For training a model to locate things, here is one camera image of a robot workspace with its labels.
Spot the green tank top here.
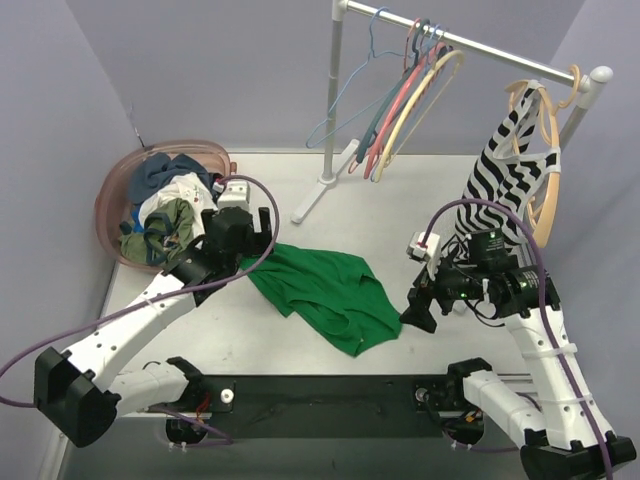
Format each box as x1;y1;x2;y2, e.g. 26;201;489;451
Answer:
248;243;402;357

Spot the cream yellow hanger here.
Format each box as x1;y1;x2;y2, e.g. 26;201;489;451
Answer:
371;47;465;183

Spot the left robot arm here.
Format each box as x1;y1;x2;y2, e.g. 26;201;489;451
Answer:
34;207;279;448

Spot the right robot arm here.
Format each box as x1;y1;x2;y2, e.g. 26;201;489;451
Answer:
400;229;637;479

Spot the striped black white tank top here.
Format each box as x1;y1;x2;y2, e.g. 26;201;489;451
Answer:
462;80;561;248

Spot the pink hanger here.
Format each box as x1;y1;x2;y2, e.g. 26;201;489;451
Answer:
348;28;451;181

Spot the teal hanger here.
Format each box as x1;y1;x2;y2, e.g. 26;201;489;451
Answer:
355;18;431;166

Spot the pile of clothes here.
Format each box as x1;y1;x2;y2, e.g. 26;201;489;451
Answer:
118;152;223;268

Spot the pink laundry basket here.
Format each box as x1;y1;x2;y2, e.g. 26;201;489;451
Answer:
94;139;237;273

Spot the white clothes rack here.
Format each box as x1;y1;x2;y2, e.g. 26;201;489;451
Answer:
290;1;614;224

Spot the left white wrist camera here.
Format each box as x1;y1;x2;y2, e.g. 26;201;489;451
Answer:
212;179;251;212

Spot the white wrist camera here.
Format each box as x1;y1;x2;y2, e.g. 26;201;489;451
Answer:
406;232;442;262
212;179;251;212

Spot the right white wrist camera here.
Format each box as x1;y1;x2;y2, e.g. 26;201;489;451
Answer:
406;232;442;262

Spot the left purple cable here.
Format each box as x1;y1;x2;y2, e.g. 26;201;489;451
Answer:
0;174;279;409

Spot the purple cable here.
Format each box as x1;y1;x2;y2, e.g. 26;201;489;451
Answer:
424;198;614;480
0;174;279;409

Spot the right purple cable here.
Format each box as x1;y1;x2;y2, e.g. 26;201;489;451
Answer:
424;198;614;480

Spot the aluminium rail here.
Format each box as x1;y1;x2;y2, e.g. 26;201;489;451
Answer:
497;373;538;396

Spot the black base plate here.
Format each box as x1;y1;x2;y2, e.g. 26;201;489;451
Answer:
165;375;485;444

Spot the light blue wire hanger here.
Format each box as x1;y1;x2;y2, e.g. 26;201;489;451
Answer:
305;6;405;149

